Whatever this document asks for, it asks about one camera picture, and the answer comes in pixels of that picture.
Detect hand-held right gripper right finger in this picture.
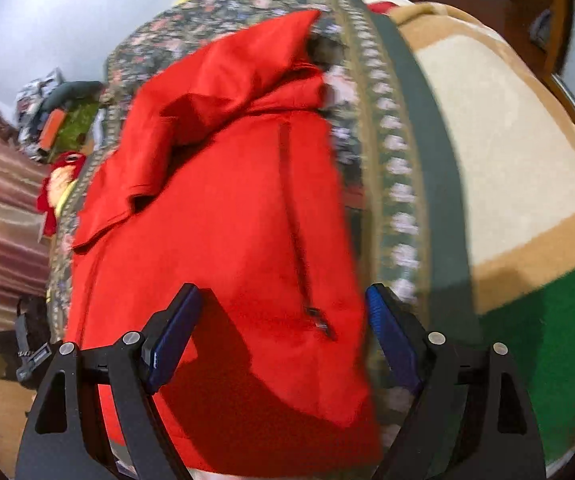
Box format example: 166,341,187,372
366,282,548,480

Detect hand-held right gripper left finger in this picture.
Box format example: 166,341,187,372
14,282,203,480

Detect red zip jacket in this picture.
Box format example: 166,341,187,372
64,9,385,478

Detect red plush toy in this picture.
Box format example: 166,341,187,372
37,150,88,237

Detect dark floral blanket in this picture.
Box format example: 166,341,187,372
47,0,483,411

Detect orange box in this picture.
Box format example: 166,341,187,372
37,109,68,154

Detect green patterned bag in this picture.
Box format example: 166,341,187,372
57,100,101,152

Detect tan and green blanket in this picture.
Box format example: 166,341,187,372
347,0,575,471

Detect pile of clutter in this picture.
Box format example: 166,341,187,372
14,67,105,161

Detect wooden door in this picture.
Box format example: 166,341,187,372
502,0,575,151

